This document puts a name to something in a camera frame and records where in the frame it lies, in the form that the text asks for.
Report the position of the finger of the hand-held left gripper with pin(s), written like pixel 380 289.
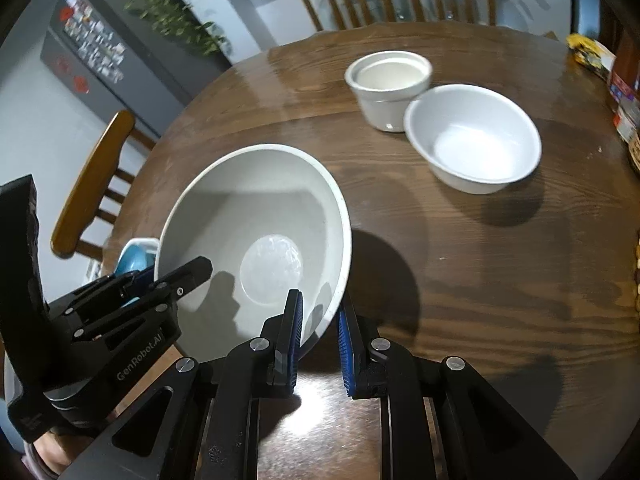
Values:
pixel 137 282
pixel 187 272

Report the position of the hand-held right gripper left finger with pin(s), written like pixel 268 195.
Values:
pixel 296 335

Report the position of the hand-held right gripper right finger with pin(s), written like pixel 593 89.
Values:
pixel 345 355

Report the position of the large white bowl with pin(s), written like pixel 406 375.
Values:
pixel 240 210

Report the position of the small white bowl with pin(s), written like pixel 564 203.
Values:
pixel 475 150

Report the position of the white ceramic pot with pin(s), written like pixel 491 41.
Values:
pixel 387 77

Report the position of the person's left forearm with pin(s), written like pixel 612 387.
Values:
pixel 55 452

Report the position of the dark grey refrigerator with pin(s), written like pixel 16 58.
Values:
pixel 150 70

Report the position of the red fridge decal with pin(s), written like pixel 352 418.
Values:
pixel 63 64
pixel 81 83

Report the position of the cluster of fridge photo magnets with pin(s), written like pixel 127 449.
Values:
pixel 95 40

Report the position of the long hanging vine plant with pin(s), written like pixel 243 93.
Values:
pixel 160 5

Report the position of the small white-lid jar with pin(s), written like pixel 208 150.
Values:
pixel 627 122

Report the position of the yellow snack packet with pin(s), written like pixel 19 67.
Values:
pixel 590 55

